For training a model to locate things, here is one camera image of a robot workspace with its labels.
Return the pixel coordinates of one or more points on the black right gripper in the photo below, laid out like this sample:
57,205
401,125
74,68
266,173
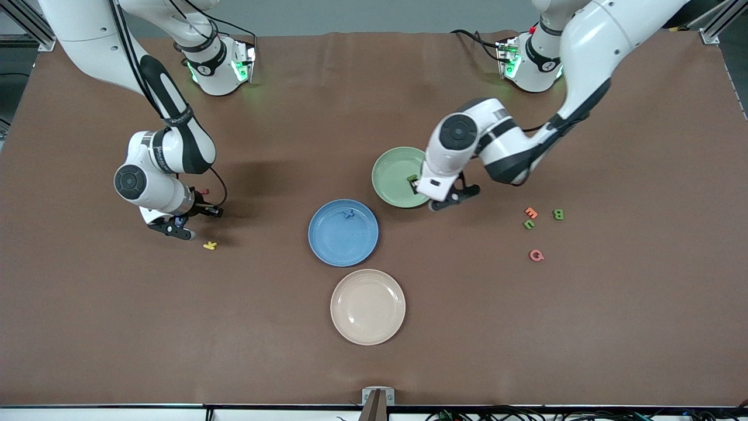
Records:
202,208

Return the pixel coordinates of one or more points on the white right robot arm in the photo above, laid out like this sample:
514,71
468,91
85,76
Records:
87,35

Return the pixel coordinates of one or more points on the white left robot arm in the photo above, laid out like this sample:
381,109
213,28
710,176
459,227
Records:
596,35

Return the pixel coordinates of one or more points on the green plate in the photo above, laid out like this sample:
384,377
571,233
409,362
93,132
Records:
388,187

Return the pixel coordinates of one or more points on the yellow foam letter K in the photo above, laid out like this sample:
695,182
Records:
209,246

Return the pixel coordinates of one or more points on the blue plate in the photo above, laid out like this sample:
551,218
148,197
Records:
343,245

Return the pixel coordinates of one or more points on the orange foam letter E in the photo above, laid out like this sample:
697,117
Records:
529,213

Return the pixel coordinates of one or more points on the beige plate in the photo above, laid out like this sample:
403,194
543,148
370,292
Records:
368,307

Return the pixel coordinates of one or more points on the pink foam letter Q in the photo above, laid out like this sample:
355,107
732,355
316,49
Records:
531,255

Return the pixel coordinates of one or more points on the brown table cover sheet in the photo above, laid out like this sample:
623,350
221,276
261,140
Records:
117,327

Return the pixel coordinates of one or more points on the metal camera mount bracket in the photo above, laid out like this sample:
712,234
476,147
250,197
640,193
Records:
378,403

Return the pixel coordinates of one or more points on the white table edge rail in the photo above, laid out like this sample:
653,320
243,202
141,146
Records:
87,415

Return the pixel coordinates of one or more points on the aluminium frame profile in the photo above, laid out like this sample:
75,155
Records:
710,36
35,38

